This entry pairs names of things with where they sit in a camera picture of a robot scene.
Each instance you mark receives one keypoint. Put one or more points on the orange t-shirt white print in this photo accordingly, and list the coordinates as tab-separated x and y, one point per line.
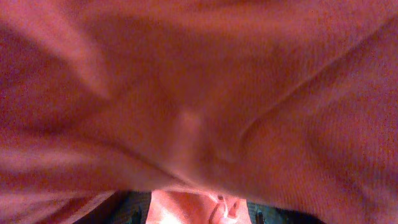
292	104

